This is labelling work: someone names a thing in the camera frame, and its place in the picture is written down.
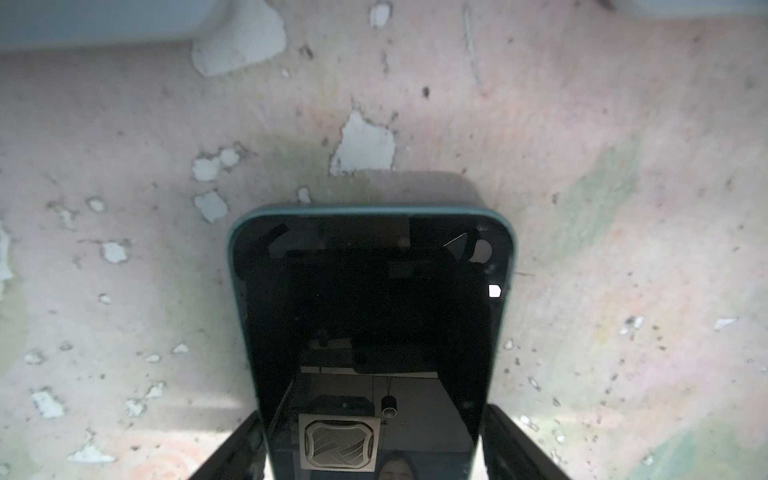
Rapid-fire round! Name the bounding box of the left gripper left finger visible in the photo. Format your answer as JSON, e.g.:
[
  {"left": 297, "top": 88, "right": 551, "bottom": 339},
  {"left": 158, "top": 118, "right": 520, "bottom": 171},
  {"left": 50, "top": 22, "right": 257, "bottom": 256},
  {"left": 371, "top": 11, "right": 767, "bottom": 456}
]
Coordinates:
[{"left": 190, "top": 411, "right": 267, "bottom": 480}]

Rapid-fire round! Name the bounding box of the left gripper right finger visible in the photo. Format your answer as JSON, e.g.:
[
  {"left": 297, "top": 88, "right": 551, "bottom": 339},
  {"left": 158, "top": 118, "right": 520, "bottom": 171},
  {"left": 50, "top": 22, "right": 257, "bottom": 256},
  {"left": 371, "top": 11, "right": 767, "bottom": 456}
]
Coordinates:
[{"left": 481, "top": 404, "right": 569, "bottom": 480}]

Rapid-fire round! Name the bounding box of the phone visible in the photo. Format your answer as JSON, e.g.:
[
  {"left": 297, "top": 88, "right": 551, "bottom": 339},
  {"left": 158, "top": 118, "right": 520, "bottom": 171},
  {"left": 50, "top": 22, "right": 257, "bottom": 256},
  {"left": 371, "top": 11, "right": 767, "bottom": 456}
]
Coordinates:
[{"left": 228, "top": 206, "right": 516, "bottom": 479}]

